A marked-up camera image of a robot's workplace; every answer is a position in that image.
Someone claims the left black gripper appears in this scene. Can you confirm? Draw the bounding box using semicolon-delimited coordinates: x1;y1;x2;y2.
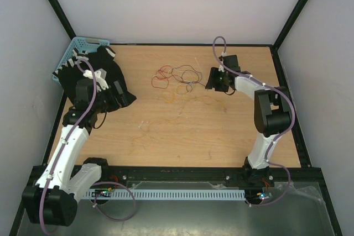
92;80;136;113

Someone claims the white wire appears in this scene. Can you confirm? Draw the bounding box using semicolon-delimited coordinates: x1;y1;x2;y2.
173;66;194;96

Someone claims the dark purple wire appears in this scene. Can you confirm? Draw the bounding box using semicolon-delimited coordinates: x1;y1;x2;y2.
171;64;208;91

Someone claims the red wire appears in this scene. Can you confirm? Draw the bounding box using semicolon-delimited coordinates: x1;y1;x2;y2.
151;65;174;90

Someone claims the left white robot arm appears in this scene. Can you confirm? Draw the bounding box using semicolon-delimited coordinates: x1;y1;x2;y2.
22;77;136;226

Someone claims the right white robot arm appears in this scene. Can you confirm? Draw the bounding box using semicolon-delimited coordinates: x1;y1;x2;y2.
205;53;294;186

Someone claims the striped black white cloth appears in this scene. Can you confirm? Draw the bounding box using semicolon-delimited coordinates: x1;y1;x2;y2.
53;45;116;77

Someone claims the blue plastic basket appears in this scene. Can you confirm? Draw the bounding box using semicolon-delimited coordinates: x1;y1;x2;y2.
56;36;110;70

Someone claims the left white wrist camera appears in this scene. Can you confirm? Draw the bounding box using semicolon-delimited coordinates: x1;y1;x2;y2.
83;69;109;92

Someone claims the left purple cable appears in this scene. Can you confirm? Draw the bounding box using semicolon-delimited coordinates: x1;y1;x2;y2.
40;59;136;234

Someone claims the purple cable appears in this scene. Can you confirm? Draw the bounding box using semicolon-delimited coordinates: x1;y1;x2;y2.
40;59;136;234
212;36;296;208

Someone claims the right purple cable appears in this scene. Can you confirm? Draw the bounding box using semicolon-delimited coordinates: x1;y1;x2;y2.
212;36;296;208

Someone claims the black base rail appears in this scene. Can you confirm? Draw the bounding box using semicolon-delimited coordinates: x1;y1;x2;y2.
99;165;276;190

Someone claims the light blue cable duct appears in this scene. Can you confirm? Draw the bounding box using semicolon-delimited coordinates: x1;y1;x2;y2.
83;189;244;201

